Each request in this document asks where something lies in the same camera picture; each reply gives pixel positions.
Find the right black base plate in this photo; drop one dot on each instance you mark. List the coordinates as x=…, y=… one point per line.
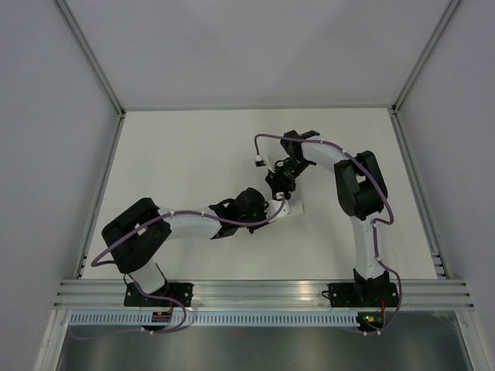
x=349, y=295

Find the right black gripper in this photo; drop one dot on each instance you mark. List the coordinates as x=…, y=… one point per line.
x=278, y=184

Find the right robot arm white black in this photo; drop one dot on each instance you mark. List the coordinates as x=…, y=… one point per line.
x=362, y=195

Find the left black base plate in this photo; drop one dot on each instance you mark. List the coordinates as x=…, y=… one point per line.
x=181, y=292

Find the aluminium frame post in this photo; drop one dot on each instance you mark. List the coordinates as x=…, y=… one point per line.
x=445, y=19
x=67, y=15

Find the aluminium front rail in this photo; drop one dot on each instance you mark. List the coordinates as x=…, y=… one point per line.
x=415, y=295

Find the white slotted cable duct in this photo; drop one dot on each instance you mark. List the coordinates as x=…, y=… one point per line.
x=219, y=318

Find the left aluminium frame post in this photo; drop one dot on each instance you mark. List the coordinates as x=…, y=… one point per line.
x=67, y=15

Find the right aluminium frame post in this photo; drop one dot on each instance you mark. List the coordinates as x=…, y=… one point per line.
x=445, y=19

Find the white cloth napkin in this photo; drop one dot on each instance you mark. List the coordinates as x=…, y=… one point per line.
x=291, y=209

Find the aluminium rail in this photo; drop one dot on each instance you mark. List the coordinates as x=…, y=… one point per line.
x=97, y=200
x=415, y=295
x=419, y=195

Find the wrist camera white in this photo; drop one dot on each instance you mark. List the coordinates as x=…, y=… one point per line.
x=263, y=161
x=277, y=209

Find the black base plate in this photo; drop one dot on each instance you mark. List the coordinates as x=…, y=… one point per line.
x=181, y=292
x=349, y=295

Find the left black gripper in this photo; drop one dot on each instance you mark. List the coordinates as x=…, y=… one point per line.
x=262, y=209

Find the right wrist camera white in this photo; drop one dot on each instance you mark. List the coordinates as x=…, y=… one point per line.
x=263, y=161

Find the right side aluminium rail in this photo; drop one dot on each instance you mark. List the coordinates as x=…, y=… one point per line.
x=419, y=195

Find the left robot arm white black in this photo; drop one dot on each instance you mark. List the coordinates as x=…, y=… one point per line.
x=137, y=234

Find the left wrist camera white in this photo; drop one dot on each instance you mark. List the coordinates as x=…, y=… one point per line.
x=277, y=209

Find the left side aluminium rail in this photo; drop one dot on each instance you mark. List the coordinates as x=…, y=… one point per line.
x=97, y=200

